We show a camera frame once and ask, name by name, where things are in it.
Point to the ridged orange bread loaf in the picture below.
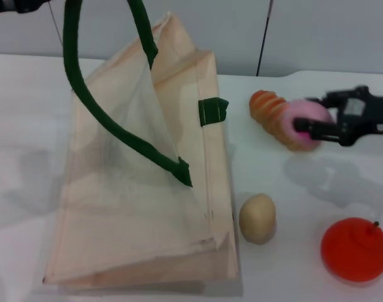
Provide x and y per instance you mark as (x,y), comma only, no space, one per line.
(268,108)

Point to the beige potato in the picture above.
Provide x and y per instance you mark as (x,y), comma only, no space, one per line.
(257,218)

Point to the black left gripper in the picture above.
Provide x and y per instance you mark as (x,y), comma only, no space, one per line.
(18,4)

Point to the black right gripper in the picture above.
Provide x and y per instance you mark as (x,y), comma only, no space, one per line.
(364,114)

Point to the red apple with stem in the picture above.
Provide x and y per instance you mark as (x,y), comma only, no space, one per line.
(355,251)

